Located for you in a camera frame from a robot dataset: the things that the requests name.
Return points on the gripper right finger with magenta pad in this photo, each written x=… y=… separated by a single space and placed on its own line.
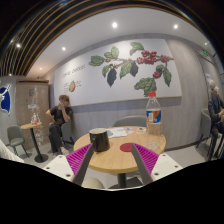
x=152 y=166

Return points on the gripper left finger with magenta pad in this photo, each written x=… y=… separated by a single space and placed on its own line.
x=73 y=166

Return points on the red round coaster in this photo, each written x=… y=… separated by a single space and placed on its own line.
x=126 y=147

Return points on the black mug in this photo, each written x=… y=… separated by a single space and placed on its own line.
x=99 y=139

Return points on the round wooden table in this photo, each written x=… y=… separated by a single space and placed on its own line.
x=115 y=161

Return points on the dark chair under person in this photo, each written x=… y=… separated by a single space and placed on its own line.
x=66 y=133

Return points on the small round side table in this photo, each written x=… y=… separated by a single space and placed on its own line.
x=40 y=158

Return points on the white paper sheet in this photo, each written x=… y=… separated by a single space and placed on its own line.
x=116 y=132

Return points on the grey chair behind table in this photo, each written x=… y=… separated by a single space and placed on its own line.
x=134 y=120

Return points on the clear bottle with red cap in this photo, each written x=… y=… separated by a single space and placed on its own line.
x=153 y=115

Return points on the seated person in black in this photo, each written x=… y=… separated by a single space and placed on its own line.
x=58 y=115

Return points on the small bottle on side table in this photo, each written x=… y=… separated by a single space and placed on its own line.
x=35 y=118

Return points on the grey chair at left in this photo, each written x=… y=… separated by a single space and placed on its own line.
x=15 y=137

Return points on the grey chair at right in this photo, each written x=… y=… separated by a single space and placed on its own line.
x=205 y=125

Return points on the seated person at right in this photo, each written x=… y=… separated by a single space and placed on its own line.
x=216 y=113

